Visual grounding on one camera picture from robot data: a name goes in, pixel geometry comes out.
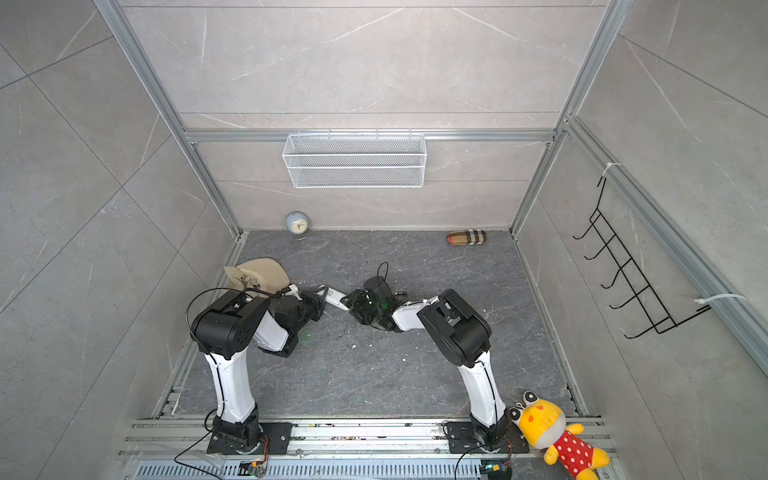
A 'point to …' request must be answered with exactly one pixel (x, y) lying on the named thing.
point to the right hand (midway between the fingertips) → (342, 303)
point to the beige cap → (267, 274)
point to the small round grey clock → (297, 222)
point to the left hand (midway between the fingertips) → (330, 281)
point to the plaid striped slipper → (466, 237)
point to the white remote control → (334, 297)
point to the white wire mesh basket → (358, 159)
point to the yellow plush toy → (543, 425)
